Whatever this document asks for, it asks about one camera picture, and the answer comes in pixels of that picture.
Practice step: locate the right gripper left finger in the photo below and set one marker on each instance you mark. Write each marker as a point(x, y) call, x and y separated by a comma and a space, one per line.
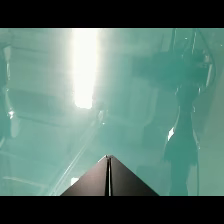
point(93, 183)

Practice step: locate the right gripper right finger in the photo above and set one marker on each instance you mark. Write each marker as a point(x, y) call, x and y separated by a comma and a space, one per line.
point(128, 183)

